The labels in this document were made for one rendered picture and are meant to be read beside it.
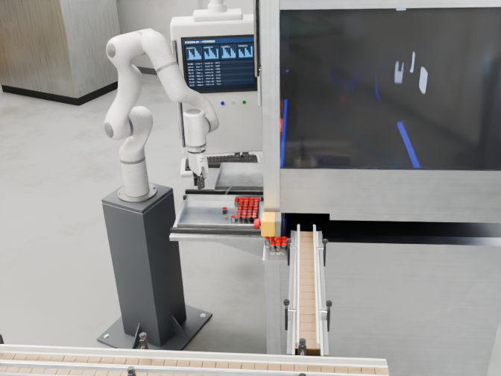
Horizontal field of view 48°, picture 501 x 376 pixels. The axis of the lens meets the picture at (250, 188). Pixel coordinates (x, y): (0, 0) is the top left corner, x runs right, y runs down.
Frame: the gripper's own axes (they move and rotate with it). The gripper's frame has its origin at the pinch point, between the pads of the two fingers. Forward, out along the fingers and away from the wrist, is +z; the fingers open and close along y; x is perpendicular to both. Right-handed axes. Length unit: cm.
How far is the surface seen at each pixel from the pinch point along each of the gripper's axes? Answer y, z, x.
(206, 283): 66, 107, -28
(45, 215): 206, 107, 40
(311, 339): -88, 14, 5
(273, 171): -29.4, -12.7, -18.4
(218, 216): -0.1, 19.1, -7.7
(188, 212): 10.7, 19.1, 1.8
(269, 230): -36.2, 8.2, -12.2
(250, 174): 28, 19, -40
